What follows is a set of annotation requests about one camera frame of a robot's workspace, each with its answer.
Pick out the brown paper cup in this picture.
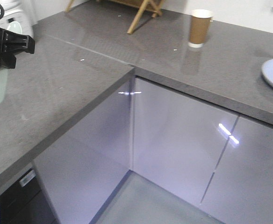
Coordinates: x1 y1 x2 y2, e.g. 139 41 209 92
188 9 213 48

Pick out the mint green plastic spoon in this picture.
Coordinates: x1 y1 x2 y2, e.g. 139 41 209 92
0 21 23 104

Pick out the white rice cooker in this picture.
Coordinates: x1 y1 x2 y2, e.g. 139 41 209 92
0 0 34 37

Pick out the black built-in dishwasher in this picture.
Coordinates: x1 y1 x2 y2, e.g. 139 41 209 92
0 169 58 224

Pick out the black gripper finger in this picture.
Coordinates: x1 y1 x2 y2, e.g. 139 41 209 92
0 28 35 54
0 53 16 69

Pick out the wooden rack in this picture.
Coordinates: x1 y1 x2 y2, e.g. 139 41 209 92
65 0 158 35

